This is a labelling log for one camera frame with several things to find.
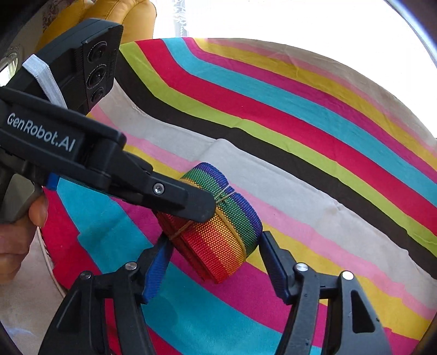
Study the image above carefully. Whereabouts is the rainbow webbing strap roll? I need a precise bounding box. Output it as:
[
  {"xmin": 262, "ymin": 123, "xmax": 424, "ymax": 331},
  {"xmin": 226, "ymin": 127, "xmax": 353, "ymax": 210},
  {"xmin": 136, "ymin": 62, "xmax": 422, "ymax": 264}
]
[{"xmin": 155, "ymin": 162, "xmax": 263, "ymax": 285}]

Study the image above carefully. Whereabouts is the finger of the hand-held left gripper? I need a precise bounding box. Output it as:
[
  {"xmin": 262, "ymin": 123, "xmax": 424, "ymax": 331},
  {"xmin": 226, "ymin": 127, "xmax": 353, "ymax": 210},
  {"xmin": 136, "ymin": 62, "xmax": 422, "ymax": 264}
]
[{"xmin": 109, "ymin": 150, "xmax": 216, "ymax": 222}]

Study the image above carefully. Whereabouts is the white elastic band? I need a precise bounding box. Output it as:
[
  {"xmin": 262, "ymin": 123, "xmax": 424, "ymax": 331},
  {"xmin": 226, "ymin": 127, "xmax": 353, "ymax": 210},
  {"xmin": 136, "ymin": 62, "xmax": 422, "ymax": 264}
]
[{"xmin": 22, "ymin": 55, "xmax": 67, "ymax": 110}]

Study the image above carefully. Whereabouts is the rainbow striped blanket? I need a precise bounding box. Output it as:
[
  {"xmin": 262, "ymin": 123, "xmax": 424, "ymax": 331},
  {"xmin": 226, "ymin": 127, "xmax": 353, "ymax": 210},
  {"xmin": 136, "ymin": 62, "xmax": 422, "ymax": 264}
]
[{"xmin": 37, "ymin": 37, "xmax": 437, "ymax": 355}]

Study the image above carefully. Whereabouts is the yellow leather chair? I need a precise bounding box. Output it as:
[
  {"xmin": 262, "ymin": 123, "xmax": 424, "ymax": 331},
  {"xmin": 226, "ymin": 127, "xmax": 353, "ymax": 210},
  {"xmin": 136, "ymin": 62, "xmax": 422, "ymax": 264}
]
[{"xmin": 34, "ymin": 0, "xmax": 158, "ymax": 52}]

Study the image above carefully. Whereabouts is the person's left hand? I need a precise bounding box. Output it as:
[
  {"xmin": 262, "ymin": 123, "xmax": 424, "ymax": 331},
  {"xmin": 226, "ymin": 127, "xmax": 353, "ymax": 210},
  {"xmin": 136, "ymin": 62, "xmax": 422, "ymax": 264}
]
[{"xmin": 0, "ymin": 194, "xmax": 49, "ymax": 285}]

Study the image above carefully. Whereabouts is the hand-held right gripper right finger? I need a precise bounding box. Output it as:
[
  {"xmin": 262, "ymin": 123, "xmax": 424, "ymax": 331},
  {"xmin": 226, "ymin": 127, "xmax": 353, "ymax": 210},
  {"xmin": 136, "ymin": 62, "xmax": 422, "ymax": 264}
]
[{"xmin": 259, "ymin": 230, "xmax": 393, "ymax": 355}]

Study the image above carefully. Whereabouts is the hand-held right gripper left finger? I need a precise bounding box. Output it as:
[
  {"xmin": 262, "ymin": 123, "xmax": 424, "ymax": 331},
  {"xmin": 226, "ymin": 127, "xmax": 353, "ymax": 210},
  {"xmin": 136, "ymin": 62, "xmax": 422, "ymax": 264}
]
[{"xmin": 37, "ymin": 235, "xmax": 175, "ymax": 355}]

